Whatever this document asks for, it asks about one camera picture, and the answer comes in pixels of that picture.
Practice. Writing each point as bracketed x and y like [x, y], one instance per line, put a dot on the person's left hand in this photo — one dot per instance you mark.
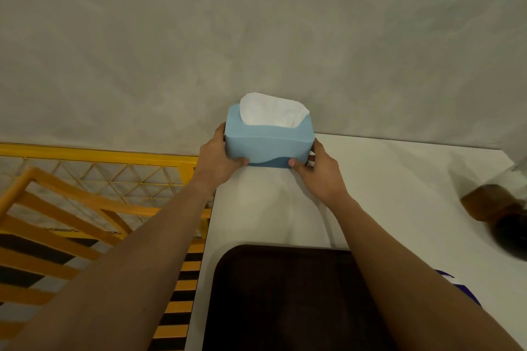
[212, 159]

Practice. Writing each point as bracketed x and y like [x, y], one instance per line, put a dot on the person's right hand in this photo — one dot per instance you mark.
[323, 177]

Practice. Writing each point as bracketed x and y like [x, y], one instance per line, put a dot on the person's right thumb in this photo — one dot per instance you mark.
[297, 165]

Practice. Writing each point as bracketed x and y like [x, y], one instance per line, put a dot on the person's left thumb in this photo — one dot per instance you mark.
[238, 162]

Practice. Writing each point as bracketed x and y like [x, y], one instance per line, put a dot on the blue tissue box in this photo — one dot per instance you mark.
[267, 145]

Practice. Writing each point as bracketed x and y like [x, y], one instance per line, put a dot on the person's left forearm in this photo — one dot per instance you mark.
[119, 268]

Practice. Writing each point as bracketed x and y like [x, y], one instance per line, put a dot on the person's right forearm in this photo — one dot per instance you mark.
[416, 280]

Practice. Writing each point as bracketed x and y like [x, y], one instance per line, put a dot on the white tissue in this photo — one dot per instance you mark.
[271, 112]

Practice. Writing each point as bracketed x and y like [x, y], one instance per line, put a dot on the yellow mesh fence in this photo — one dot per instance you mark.
[103, 176]

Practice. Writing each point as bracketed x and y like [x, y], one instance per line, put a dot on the dark brown tray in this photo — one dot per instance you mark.
[288, 301]

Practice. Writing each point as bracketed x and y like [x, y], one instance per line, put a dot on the purple white cloth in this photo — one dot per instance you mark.
[461, 285]

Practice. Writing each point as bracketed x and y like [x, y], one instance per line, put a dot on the brown glass bottle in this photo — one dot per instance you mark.
[496, 209]

